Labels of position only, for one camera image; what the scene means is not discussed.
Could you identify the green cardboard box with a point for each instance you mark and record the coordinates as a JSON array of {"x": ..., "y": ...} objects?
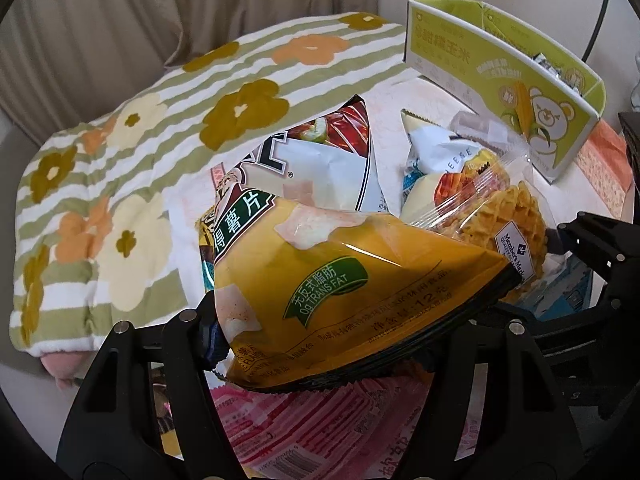
[{"x": 450, "y": 45}]

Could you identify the white blue cheese snack packet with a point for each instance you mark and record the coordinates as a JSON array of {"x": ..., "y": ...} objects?
[{"x": 430, "y": 155}]

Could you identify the light blue snack packet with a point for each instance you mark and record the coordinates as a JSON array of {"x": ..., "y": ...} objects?
[{"x": 570, "y": 285}]

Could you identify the silver snack packet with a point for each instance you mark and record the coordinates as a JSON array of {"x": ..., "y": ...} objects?
[{"x": 547, "y": 65}]

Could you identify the clear waffle cookie packet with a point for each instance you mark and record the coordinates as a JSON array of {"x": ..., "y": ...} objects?
[{"x": 510, "y": 215}]

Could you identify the white potato chip bag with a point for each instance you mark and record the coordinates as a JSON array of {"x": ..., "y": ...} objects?
[{"x": 320, "y": 160}]

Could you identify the black metal stand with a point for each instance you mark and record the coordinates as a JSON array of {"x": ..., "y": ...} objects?
[{"x": 598, "y": 15}]

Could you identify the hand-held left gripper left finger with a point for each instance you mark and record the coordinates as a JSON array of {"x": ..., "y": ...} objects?
[{"x": 209, "y": 340}]

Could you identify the beige curtain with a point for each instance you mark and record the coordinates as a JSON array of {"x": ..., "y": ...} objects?
[{"x": 150, "y": 5}]

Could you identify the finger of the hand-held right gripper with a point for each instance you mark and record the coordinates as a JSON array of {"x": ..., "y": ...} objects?
[
  {"x": 575, "y": 332},
  {"x": 590, "y": 240}
]

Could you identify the orange patterned cloth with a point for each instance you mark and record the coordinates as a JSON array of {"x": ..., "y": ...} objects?
[{"x": 602, "y": 160}]

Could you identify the yellow potato chip bag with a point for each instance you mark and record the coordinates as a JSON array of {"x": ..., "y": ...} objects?
[{"x": 350, "y": 270}]

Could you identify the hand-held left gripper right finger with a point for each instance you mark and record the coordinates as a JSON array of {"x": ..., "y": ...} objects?
[{"x": 500, "y": 360}]

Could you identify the dark wooden nightstand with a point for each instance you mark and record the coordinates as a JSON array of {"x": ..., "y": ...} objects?
[{"x": 631, "y": 145}]

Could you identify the pink white snack packet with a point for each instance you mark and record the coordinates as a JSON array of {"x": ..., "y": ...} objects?
[{"x": 325, "y": 420}]

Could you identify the pink pillow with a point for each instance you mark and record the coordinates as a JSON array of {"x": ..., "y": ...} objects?
[{"x": 62, "y": 367}]

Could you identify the striped floral blanket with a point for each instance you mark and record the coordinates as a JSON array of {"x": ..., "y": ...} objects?
[{"x": 150, "y": 135}]

